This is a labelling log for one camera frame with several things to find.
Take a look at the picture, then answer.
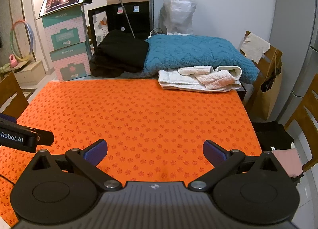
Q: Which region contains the orange patterned mat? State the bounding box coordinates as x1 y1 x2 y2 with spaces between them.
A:
0 80 264 227

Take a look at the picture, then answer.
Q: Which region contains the multicolour hula hoop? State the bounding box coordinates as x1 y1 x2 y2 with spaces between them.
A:
9 20 37 62

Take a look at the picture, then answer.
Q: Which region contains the black framed board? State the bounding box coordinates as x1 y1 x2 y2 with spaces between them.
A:
87 5 110 53

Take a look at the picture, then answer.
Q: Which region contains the grey refrigerator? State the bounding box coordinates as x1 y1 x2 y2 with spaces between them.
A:
278 43 318 130

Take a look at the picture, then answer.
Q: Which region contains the brown cardboard box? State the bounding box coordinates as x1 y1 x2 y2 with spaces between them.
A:
240 31 284 120

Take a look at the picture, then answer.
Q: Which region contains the white plastic bag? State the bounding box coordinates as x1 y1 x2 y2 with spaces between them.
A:
159 0 197 35

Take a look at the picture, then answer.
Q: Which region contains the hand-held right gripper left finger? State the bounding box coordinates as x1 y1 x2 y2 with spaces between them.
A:
23 139 122 191

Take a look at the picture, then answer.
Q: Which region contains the white quilted garment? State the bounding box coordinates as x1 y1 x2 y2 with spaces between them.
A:
158 66 242 93

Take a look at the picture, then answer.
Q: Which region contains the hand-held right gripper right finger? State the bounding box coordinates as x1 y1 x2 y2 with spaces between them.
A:
188 140 289 191

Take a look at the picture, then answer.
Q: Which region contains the thick black folded clothing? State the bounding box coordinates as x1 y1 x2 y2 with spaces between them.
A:
89 30 149 78

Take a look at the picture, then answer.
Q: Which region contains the white cloth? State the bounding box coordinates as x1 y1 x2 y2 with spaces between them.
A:
240 33 271 63

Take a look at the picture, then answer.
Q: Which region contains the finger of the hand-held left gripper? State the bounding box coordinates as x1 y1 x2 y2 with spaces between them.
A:
0 113 17 125
37 130 54 146

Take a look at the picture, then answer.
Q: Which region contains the low wooden cabinet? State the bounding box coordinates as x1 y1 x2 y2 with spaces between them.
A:
0 60 46 86

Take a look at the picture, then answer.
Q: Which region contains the pale pink garment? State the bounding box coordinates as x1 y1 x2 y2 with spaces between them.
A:
271 147 303 178

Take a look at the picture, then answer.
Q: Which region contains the water dispenser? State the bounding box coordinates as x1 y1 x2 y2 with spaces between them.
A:
107 0 154 41

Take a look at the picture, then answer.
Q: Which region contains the patterned cardboard box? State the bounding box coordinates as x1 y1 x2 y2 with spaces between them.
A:
42 8 86 46
49 41 92 82

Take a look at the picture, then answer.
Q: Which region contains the wooden chair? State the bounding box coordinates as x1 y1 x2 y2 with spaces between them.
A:
284 74 318 172
0 71 30 120

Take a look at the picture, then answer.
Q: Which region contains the teal knit sweater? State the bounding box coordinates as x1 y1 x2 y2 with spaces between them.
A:
143 34 259 83

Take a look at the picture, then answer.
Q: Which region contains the black clothes pile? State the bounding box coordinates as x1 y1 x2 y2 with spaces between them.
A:
251 121 295 151

